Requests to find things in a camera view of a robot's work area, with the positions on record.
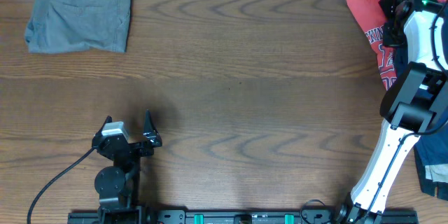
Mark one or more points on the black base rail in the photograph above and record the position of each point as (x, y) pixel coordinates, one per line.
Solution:
(317, 215)

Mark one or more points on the black garment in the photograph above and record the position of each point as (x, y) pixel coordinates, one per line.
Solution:
(389, 8)

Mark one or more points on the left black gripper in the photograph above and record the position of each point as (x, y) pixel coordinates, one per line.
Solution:
(150, 136)

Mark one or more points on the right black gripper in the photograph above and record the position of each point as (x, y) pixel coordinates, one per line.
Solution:
(389, 38)

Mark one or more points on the navy blue shorts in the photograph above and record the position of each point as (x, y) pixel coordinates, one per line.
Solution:
(431, 150)

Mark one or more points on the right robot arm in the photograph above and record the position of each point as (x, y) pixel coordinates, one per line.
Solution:
(410, 37)

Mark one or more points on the red printed t-shirt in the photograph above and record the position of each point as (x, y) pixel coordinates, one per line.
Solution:
(391, 62)

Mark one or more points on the folded grey shorts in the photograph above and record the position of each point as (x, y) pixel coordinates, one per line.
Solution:
(65, 26)

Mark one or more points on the khaki grey shorts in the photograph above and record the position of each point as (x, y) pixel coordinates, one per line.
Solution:
(437, 173)

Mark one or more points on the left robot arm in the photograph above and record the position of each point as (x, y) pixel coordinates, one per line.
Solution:
(118, 184)

